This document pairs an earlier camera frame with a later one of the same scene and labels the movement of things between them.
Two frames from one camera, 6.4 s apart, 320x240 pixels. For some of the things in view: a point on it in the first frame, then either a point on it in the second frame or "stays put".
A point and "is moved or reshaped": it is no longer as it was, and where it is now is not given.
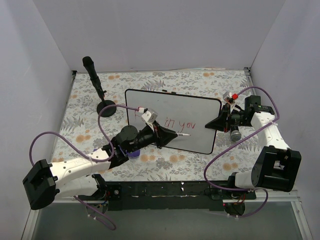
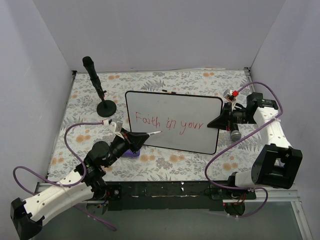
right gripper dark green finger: [222, 122] stays put
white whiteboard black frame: [185, 113] stays put
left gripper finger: [162, 135] to [136, 139]
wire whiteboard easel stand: [172, 92] stays put
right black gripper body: [225, 120] stays put
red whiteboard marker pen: [180, 134] is moved or reshaped
